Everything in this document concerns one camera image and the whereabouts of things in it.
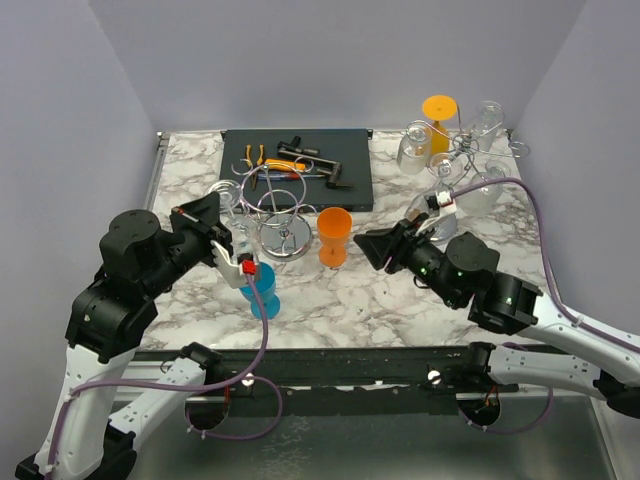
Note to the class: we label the yellow plastic goblet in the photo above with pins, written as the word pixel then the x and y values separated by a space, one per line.
pixel 438 109

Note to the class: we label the black mounting base rail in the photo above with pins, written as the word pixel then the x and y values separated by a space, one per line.
pixel 364 381

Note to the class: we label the clear stemmed glass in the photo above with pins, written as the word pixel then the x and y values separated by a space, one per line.
pixel 245 237

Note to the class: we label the tall chrome glass rack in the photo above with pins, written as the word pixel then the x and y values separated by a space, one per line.
pixel 463 158

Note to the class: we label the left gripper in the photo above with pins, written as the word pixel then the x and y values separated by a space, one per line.
pixel 204 216

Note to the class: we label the orange handled pliers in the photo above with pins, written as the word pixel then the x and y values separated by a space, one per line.
pixel 255 165

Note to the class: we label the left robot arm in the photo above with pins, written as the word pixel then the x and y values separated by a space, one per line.
pixel 140 262

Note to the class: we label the dark grey tray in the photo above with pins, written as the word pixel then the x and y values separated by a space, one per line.
pixel 350 147

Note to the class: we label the dark metal T tool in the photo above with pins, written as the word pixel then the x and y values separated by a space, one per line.
pixel 295 146

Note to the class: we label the blue plastic goblet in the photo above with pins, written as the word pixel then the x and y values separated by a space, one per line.
pixel 266 288

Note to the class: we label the ribbed clear wine glass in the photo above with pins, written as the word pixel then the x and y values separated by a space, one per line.
pixel 489 119

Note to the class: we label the orange plastic goblet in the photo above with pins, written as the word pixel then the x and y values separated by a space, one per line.
pixel 334 226

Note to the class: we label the red blue screwdriver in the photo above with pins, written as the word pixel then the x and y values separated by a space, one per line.
pixel 288 176

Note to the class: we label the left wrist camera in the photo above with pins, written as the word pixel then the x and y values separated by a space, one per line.
pixel 237 265

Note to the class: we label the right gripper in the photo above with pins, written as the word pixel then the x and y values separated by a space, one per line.
pixel 395 242

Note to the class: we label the small chrome ring rack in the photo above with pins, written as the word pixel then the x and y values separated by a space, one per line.
pixel 284 234

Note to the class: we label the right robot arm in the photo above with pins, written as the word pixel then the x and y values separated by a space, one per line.
pixel 592 357

